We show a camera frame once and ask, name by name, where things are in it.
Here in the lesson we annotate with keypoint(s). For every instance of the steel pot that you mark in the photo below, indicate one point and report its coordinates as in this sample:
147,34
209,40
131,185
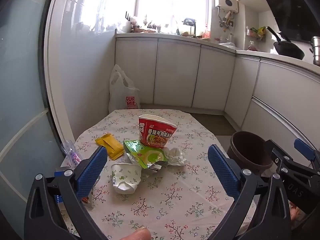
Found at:
316,52

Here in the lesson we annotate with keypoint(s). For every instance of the black range hood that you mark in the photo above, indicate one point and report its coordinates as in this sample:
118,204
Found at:
287,10

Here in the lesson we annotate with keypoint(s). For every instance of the brown trash bin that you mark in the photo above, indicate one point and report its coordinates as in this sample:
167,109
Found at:
246,145

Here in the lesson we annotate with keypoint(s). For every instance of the floral tablecloth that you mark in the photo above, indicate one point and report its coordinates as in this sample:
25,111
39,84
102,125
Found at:
162,205

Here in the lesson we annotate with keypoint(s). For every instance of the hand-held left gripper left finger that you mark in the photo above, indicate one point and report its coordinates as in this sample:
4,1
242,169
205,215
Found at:
91,172

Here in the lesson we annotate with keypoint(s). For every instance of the black wok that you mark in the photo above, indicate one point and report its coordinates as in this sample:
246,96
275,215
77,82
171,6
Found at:
290,50

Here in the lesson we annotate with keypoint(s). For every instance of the person's left hand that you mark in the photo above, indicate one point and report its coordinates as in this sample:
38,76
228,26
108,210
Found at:
136,235

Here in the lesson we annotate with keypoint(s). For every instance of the red instant noodle cup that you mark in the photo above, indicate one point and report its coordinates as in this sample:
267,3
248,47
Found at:
156,132

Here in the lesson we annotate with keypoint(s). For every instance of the white kitchen cabinets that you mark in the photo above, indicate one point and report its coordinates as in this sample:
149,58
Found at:
175,75

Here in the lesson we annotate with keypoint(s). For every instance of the sliding glass door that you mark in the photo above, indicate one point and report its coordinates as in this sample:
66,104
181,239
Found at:
20,80

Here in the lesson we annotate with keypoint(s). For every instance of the white kitchen countertop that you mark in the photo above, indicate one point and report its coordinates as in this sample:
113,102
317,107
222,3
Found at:
275,57

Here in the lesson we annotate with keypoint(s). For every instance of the clear purple plastic packet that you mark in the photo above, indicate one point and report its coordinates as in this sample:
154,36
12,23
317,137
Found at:
72,155

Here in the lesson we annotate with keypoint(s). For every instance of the black wall hook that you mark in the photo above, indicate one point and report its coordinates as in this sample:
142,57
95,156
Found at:
127,17

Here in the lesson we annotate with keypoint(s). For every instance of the yellow snack packet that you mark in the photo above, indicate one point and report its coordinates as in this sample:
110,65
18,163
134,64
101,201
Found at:
110,146

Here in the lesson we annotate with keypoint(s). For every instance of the white paper cup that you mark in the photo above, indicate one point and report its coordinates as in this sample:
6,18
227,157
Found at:
125,177

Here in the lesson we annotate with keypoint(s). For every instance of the kitchen window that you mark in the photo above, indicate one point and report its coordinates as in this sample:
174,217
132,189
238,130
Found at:
172,2

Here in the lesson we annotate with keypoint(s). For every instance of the white plastic shopping bag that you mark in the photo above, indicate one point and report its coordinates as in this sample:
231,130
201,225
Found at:
125,92

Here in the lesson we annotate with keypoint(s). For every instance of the person's right hand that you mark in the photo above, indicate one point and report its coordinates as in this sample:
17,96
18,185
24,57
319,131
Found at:
296,211

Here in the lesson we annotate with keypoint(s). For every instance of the green foil wrapper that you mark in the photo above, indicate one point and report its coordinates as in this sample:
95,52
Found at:
147,156

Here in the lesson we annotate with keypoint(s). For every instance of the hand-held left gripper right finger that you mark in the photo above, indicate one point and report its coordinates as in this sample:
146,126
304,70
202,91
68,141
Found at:
223,172

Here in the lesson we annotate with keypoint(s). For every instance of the wall shelf with packets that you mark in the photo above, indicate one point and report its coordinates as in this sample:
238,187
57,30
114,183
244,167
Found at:
256,32

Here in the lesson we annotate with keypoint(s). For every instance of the crumpled white tissue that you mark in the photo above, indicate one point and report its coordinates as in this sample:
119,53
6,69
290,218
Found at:
175,156

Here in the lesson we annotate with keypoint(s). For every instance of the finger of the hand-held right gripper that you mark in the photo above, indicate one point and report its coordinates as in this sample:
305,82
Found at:
277,152
303,148

